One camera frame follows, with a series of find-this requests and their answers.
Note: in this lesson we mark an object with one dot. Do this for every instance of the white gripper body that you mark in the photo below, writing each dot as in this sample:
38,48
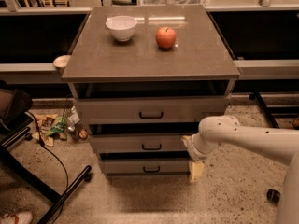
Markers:
195,148

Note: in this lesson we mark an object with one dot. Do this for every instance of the grey drawer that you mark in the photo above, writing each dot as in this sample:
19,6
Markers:
149,110
137,143
154,167

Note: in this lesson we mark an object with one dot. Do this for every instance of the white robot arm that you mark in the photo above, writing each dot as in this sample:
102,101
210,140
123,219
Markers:
280,145

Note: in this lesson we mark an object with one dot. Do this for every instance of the grey drawer cabinet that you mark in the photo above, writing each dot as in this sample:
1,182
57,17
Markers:
198,65

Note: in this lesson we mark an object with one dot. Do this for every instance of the grey bottom drawer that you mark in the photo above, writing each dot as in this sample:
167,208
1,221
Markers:
154,167

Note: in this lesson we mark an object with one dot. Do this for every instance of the grey top drawer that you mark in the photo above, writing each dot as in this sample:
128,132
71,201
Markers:
149,110

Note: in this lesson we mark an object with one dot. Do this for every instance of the black stand leg right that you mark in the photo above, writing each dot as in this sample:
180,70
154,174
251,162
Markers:
273,112

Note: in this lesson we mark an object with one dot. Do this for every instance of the black chair caster right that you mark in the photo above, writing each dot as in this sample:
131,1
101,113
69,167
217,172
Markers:
273,196

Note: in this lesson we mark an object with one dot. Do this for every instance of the red apple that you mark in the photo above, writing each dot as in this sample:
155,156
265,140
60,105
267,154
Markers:
165,37

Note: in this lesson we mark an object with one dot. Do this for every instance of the clear plastic bottle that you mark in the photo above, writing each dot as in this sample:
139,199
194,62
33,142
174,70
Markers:
73,122

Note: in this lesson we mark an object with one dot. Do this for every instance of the green snack bag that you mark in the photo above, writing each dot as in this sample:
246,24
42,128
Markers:
58,127

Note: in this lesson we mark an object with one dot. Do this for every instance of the white ceramic bowl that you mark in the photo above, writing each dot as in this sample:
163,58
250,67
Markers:
122,28

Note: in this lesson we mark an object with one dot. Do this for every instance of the snack packets pile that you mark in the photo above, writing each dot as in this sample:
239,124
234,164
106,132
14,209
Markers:
43,125

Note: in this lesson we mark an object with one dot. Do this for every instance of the small round tan dish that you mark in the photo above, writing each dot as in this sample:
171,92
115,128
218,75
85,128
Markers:
61,61

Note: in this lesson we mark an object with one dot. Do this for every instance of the black office chair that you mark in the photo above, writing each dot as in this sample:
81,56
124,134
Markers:
15,121

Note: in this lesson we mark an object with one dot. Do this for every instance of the white sneaker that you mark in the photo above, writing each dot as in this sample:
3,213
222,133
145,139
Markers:
18,218

